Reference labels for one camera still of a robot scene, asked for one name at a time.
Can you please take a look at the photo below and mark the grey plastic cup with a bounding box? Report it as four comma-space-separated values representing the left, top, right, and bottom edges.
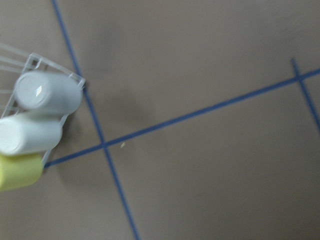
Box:
14, 71, 83, 115

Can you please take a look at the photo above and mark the white wire cup rack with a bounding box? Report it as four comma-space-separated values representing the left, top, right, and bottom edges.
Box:
0, 42, 87, 173

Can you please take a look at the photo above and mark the white plastic cup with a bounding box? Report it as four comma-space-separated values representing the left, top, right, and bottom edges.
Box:
0, 113, 63, 156

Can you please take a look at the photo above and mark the yellow plastic cup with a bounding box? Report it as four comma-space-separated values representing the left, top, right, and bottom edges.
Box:
0, 153, 44, 192

